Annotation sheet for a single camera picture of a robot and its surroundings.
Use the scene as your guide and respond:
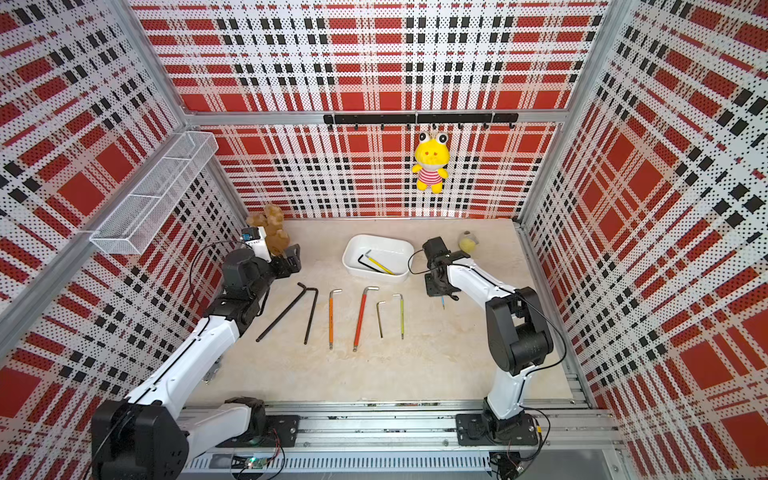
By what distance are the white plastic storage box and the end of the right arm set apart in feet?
0.62

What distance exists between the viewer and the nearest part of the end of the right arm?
0.69m

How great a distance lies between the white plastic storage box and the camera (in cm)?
104
